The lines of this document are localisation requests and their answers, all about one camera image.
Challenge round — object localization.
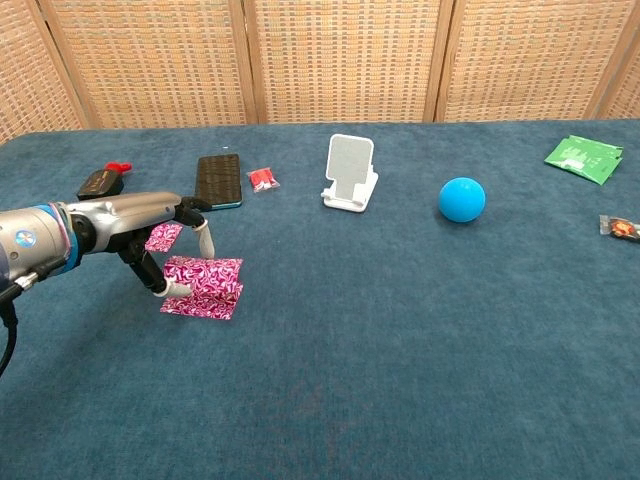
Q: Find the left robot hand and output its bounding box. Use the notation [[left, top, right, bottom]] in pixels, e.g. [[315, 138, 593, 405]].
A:
[[67, 190, 217, 300]]

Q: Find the pink patterned cloth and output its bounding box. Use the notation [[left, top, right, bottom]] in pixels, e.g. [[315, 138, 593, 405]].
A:
[[163, 255, 245, 304], [159, 282, 245, 322], [144, 222, 184, 254]]

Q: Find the black smartphone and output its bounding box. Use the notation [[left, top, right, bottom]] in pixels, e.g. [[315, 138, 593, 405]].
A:
[[193, 153, 244, 212]]

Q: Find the blue ball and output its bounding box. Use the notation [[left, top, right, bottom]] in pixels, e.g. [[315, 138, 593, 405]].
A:
[[438, 175, 487, 224]]

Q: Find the red candy packet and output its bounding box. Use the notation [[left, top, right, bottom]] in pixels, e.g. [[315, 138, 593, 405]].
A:
[[245, 167, 281, 195]]

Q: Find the woven screen panel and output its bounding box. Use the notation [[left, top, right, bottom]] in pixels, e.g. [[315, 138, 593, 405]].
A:
[[423, 0, 639, 124], [584, 0, 640, 121], [231, 0, 455, 125], [0, 0, 90, 146], [27, 0, 260, 131]]

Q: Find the white phone stand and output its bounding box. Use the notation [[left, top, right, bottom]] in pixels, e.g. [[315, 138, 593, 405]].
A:
[[321, 133, 380, 214]]

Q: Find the blue table cloth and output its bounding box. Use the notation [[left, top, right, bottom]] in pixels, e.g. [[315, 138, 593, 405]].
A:
[[0, 118, 640, 480]]

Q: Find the green foil packet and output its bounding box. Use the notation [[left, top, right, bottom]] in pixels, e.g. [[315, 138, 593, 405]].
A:
[[543, 134, 625, 186]]

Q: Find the small clear candy wrapper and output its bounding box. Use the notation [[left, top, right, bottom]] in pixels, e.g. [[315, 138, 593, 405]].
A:
[[598, 213, 640, 241]]

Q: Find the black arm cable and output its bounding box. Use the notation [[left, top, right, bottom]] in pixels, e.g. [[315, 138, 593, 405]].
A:
[[0, 272, 42, 380]]

